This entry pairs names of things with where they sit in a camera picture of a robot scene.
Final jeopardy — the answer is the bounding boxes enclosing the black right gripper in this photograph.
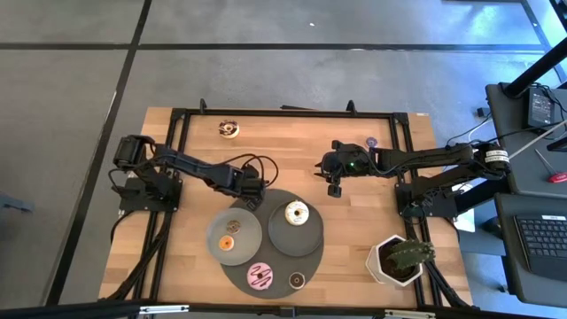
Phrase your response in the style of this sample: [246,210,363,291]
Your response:
[314,139,376,198]

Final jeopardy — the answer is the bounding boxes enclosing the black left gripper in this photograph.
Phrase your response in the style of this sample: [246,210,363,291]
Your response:
[229,164,268,213]

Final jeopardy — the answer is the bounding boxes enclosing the large white sprinkled donut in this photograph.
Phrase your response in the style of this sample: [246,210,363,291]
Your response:
[284,199,310,227]

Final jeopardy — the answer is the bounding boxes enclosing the large pink iced donut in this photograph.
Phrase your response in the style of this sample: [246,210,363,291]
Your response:
[246,261,275,291]

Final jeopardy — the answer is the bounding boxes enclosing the small dark chocolate donut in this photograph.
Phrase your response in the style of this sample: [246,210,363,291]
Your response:
[288,271,307,291]

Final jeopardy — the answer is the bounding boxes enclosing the light grey plate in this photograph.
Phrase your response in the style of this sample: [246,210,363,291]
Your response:
[206,206,263,267]

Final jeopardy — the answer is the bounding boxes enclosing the dark grey plate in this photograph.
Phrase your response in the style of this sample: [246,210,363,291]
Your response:
[267,199,325,258]

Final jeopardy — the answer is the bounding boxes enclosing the round dark woven placemat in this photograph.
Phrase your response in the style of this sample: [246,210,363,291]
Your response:
[220,188,325,300]

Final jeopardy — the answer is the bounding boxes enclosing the large chocolate and white donut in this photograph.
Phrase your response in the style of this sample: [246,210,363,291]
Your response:
[218,119,241,140]

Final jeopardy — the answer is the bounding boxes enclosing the white hexagonal plant pot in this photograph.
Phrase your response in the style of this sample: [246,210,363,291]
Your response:
[365,234,424,288]

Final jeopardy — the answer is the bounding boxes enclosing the green cactus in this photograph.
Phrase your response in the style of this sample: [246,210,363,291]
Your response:
[385,238,437,272]

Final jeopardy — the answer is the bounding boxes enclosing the white paper sheet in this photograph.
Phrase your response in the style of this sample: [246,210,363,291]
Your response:
[454,183,478,234]

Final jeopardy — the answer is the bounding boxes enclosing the dark grey side table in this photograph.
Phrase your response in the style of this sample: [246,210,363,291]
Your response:
[485,81,567,196]
[493,192,567,309]

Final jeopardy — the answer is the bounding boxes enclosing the thin long rod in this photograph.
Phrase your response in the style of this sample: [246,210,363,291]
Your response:
[508,118,567,160]

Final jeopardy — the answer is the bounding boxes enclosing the black electronic device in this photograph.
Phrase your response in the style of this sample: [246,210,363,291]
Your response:
[526,87,555,130]

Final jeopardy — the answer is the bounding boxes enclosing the black keyboard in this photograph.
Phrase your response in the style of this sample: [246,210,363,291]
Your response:
[513,214,567,283]

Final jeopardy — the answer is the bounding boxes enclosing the black diagonal pole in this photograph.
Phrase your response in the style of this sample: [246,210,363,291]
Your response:
[504,37,567,98]

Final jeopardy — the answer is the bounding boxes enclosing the grey floor object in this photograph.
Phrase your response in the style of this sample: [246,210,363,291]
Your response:
[0,191,35,214]

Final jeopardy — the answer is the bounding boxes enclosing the black looped gripper cable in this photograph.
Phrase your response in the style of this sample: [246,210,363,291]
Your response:
[223,152,280,187]

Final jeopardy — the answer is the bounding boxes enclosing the black metal table frame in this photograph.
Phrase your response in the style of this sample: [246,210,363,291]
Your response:
[166,97,429,311]

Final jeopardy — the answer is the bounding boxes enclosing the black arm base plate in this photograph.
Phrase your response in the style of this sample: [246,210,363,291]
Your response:
[118,170,183,214]
[395,176,460,219]

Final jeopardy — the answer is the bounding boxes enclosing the black cable bundle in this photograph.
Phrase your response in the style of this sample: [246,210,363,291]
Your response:
[105,211,170,303]
[409,219,473,310]

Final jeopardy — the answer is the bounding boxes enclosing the black camera frame bar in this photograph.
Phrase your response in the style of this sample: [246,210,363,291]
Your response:
[0,300,567,319]

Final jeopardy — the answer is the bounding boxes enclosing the red handled screwdriver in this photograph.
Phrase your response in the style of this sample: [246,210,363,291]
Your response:
[533,148,567,184]

